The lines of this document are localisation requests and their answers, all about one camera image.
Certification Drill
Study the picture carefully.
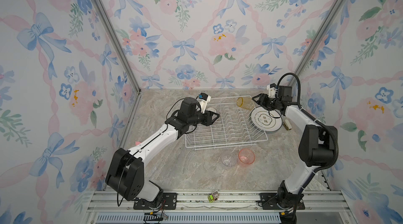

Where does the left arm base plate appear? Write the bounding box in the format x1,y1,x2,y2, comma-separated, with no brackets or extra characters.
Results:
133,192,178,210

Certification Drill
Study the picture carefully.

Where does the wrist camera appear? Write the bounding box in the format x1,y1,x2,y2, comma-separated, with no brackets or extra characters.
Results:
267,83,292,98
197,93,211,114

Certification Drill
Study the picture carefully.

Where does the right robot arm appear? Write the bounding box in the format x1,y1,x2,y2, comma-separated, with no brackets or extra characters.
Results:
252,84,339,209

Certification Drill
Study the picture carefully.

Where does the left aluminium corner post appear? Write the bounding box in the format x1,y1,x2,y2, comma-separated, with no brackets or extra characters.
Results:
91,0,141,95

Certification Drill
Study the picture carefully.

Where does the clear glass cup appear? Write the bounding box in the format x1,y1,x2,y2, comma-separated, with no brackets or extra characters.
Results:
220,153,237,168

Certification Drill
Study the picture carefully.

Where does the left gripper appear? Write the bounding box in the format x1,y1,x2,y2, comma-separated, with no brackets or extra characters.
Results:
187,109,219,127

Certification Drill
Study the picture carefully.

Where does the right aluminium corner post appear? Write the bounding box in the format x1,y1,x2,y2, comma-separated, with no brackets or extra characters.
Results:
294,0,347,78

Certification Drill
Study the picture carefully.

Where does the white wire dish rack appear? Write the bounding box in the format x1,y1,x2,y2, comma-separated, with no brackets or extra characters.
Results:
185,96,268,150

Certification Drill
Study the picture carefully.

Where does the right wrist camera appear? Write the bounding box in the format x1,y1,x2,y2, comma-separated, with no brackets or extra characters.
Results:
267,83,292,98

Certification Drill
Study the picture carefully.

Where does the striped ceramic bowl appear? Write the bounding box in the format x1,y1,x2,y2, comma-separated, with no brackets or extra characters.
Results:
207,107,217,113

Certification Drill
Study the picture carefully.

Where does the white plate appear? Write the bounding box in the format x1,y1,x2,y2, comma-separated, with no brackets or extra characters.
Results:
250,107,283,133

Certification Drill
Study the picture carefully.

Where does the aluminium corner post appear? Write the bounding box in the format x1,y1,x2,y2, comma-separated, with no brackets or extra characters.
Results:
91,0,141,95
294,0,347,78

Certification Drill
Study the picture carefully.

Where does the aluminium front rail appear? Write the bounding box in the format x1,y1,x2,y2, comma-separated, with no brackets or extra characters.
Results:
82,189,357,224

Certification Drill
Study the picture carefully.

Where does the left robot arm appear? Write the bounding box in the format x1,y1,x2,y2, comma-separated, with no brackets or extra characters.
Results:
105,93,219,208

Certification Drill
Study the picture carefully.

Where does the yellow glass cup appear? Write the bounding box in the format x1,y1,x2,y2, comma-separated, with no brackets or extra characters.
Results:
236,96,255,111

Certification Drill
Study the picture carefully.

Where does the green yellow toy car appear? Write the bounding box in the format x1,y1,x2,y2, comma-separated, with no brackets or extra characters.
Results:
208,191,219,203

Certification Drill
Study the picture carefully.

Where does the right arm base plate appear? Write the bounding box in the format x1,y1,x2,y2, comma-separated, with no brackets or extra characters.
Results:
258,192,297,210

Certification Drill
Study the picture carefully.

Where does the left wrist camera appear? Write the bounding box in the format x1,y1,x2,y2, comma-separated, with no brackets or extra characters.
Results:
197,93,211,114

